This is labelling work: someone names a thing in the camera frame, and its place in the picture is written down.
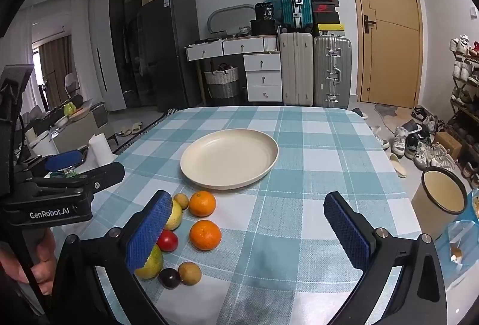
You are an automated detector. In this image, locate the green-yellow guava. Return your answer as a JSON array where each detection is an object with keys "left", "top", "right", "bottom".
[{"left": 134, "top": 244, "right": 163, "bottom": 280}]

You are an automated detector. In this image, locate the yellow guava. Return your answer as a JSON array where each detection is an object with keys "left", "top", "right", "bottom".
[{"left": 164, "top": 199, "right": 183, "bottom": 231}]

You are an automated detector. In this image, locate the red tomato small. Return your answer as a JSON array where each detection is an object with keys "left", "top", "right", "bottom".
[{"left": 156, "top": 229, "right": 179, "bottom": 253}]

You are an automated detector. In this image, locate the dark plum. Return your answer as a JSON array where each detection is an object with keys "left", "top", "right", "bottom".
[{"left": 158, "top": 268, "right": 181, "bottom": 289}]

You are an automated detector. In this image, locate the orange tangerine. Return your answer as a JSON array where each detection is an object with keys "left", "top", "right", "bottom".
[
  {"left": 188, "top": 190, "right": 216, "bottom": 217},
  {"left": 189, "top": 220, "right": 222, "bottom": 251}
]

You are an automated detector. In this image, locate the brown longan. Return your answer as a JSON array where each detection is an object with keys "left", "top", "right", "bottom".
[
  {"left": 174, "top": 193, "right": 189, "bottom": 210},
  {"left": 178, "top": 262, "right": 202, "bottom": 286}
]

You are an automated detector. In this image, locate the person's left hand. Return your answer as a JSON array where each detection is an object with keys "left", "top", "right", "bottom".
[{"left": 1, "top": 228, "right": 56, "bottom": 295}]

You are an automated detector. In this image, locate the white paper towel roll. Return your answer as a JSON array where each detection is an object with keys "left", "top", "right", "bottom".
[{"left": 89, "top": 134, "right": 117, "bottom": 166}]

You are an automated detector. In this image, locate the beige waste bin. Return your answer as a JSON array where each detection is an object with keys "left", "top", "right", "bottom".
[{"left": 411, "top": 166, "right": 467, "bottom": 240}]

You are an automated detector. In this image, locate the cream round plate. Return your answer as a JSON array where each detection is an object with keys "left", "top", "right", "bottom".
[{"left": 179, "top": 129, "right": 279, "bottom": 190}]

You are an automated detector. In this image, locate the teal checked tablecloth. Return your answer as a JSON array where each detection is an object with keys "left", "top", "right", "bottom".
[{"left": 52, "top": 105, "right": 447, "bottom": 325}]

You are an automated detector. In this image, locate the woven laundry basket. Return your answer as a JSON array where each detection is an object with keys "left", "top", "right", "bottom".
[{"left": 204, "top": 63, "right": 240, "bottom": 105}]

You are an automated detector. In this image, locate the black refrigerator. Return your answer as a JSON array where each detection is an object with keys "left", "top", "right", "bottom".
[{"left": 137, "top": 0, "right": 202, "bottom": 112}]

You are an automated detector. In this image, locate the shoe rack with shoes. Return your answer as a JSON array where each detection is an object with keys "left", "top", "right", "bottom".
[{"left": 447, "top": 35, "right": 478, "bottom": 189}]

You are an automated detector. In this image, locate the white drawer desk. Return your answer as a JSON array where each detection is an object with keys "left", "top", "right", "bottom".
[{"left": 186, "top": 35, "right": 283, "bottom": 103}]

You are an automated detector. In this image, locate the oval mirror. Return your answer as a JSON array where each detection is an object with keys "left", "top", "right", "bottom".
[{"left": 206, "top": 4, "right": 255, "bottom": 37}]

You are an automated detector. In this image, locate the beige suitcase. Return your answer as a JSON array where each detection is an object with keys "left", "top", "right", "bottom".
[{"left": 279, "top": 32, "right": 313, "bottom": 106}]

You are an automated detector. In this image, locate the wooden door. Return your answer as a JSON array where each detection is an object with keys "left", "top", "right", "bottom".
[{"left": 355, "top": 0, "right": 423, "bottom": 108}]

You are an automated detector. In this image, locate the silver aluminium suitcase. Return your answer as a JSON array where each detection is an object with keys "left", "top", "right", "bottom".
[{"left": 313, "top": 37, "right": 351, "bottom": 110}]

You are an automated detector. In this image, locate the stack of shoe boxes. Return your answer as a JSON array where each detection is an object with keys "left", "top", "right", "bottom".
[{"left": 311, "top": 0, "right": 345, "bottom": 37}]

